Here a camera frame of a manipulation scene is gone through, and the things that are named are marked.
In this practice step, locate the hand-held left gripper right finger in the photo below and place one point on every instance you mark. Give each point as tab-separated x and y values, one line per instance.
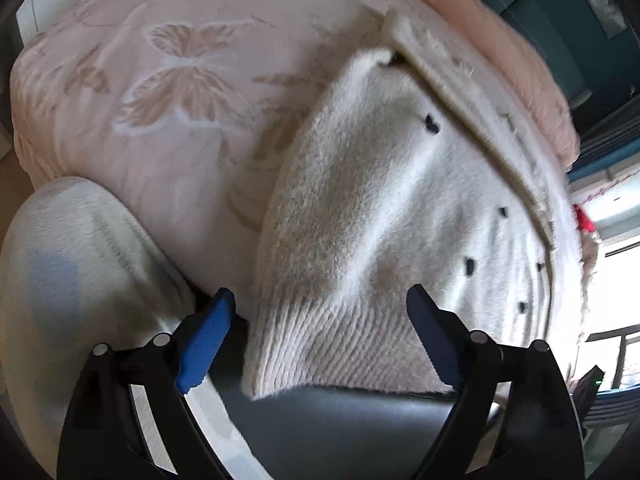
436	342

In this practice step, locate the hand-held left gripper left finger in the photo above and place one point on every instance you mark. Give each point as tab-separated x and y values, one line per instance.
205	342

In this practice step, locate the white fuzzy sweater black hearts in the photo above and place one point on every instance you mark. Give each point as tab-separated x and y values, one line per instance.
380	220

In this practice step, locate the window railing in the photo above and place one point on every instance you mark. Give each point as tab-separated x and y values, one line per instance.
617	360

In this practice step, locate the red and white plush toy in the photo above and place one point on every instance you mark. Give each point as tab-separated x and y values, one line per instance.
589	260

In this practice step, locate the pink butterfly blanket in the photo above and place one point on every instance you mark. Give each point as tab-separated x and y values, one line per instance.
190	110

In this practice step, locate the blue cabinet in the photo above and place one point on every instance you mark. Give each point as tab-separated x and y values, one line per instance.
555	15

